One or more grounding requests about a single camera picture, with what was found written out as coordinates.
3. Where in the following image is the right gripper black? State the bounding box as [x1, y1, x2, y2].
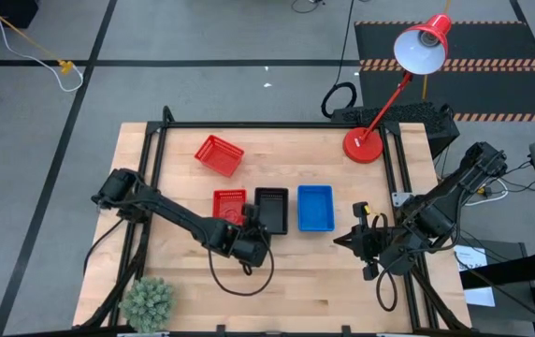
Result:
[333, 202, 393, 281]

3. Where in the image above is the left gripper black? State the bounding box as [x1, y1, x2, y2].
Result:
[234, 203, 271, 277]

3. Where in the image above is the black plastic slotted basket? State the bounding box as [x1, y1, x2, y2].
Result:
[253, 186, 290, 236]

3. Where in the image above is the blue plastic slotted basket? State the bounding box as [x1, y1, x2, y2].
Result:
[296, 184, 336, 233]

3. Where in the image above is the red plastic slotted basket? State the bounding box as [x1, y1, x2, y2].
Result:
[211, 188, 249, 227]
[194, 134, 246, 179]

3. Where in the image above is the red desk lamp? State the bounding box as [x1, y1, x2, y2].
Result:
[341, 12, 454, 165]

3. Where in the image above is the green artificial plant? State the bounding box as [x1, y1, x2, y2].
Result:
[118, 275, 176, 334]

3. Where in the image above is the white paper sheet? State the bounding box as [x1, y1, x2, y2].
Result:
[453, 244, 497, 308]

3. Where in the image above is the black hazard-striped floor mat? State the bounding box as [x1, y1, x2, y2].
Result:
[354, 21, 535, 124]

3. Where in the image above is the black box on floor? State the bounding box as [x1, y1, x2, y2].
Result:
[0, 0, 40, 29]

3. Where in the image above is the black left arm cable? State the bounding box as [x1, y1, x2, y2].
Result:
[208, 233, 276, 298]

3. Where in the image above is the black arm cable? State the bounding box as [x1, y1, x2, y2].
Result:
[375, 255, 398, 313]
[208, 233, 276, 298]

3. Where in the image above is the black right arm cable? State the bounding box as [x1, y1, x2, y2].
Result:
[375, 255, 398, 313]

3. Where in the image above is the black aluminium table frame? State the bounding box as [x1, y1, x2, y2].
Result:
[78, 105, 472, 337]

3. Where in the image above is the white cable by arm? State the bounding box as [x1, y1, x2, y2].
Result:
[465, 180, 510, 207]

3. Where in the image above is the black coiled floor cable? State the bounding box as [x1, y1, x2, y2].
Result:
[321, 0, 358, 119]

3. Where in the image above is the yellow floor cord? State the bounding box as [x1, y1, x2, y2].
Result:
[0, 0, 75, 76]

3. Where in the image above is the white floor cable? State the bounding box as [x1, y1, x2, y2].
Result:
[0, 0, 84, 94]

